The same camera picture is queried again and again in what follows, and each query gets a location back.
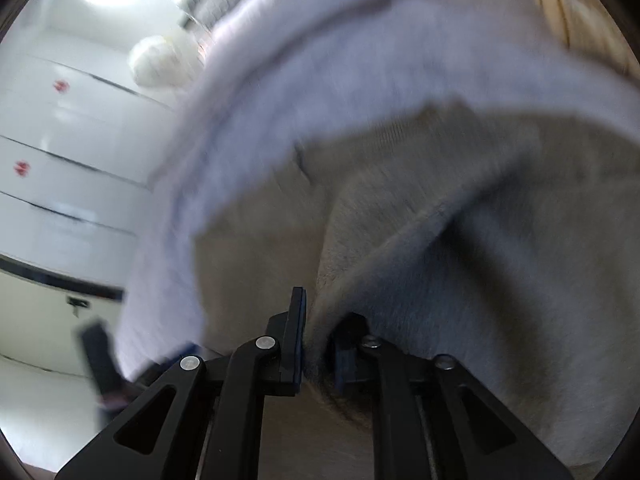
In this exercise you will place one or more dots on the white wardrobe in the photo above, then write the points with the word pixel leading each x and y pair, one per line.
pixel 75 125

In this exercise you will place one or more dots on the grey-beige knit garment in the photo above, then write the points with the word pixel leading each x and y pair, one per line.
pixel 400 185

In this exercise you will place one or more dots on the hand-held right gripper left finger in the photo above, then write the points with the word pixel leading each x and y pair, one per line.
pixel 299 340

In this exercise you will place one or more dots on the lavender fleece blanket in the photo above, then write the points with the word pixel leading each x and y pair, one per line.
pixel 350 60

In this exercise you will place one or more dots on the red sticker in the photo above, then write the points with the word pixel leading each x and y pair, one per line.
pixel 60 85
pixel 22 168

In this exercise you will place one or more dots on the cream quilted blanket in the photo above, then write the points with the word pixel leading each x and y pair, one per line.
pixel 565 0

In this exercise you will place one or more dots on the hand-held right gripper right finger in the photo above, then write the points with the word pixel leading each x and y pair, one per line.
pixel 342 360

